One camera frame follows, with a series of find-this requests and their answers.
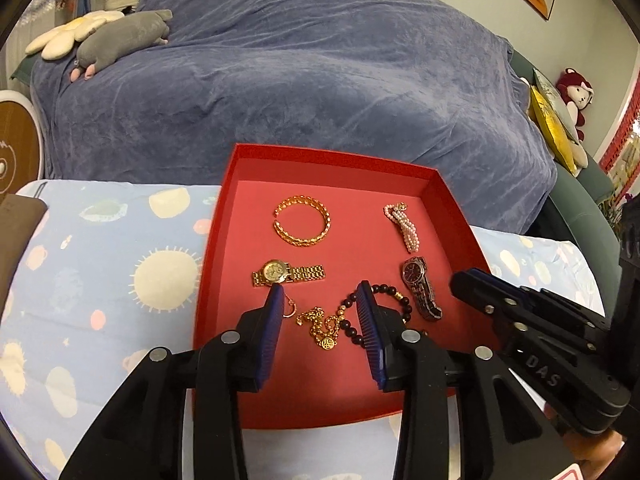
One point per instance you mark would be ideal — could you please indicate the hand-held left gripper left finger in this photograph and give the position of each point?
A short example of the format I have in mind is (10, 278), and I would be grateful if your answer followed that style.
(270, 330)

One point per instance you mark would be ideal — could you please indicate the red lattice decoration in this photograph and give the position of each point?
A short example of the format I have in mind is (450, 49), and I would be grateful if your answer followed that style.
(622, 140)

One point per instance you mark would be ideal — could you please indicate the grey plush toy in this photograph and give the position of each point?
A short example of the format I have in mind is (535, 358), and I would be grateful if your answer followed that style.
(120, 40)

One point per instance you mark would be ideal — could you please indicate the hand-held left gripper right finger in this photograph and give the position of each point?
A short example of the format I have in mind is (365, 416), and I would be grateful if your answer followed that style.
(367, 325)

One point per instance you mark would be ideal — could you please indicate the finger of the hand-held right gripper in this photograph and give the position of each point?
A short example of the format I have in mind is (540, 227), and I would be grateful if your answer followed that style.
(480, 292)
(550, 302)

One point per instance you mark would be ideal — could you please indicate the brown book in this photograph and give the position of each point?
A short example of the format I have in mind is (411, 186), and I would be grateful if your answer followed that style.
(20, 220)

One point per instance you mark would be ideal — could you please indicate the red cardboard box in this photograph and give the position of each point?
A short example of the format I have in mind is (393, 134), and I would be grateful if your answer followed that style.
(350, 200)

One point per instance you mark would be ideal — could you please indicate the yellow cushion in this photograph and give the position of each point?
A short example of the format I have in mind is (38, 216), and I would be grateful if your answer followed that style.
(550, 130)

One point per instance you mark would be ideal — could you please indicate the white machine with wooden disc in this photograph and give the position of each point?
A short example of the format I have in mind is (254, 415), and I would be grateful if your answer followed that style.
(20, 140)

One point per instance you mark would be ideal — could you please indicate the cream flower cushion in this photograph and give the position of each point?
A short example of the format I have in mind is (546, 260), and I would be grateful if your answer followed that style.
(70, 32)

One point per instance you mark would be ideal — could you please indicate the gold wristwatch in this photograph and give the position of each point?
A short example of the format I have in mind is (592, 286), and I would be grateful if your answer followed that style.
(274, 271)

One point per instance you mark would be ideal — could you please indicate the grey patterned cushion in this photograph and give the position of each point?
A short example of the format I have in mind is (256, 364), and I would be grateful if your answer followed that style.
(552, 97)

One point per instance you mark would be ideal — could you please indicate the red monkey plush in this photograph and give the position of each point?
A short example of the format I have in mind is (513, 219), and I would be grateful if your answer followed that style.
(575, 92)

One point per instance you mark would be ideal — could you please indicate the person's right hand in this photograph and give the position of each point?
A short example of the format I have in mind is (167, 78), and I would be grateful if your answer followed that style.
(595, 455)

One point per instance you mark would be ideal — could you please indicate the silver wristwatch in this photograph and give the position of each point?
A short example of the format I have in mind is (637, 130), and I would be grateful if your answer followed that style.
(414, 271)

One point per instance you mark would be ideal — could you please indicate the green sofa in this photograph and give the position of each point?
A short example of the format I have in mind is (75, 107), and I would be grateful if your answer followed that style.
(580, 200)

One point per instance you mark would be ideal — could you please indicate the gold bangle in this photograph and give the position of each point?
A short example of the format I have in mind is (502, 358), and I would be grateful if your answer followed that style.
(326, 221)

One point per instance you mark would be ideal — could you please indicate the blue sofa blanket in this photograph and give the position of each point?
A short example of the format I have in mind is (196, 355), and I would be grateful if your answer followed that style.
(300, 60)

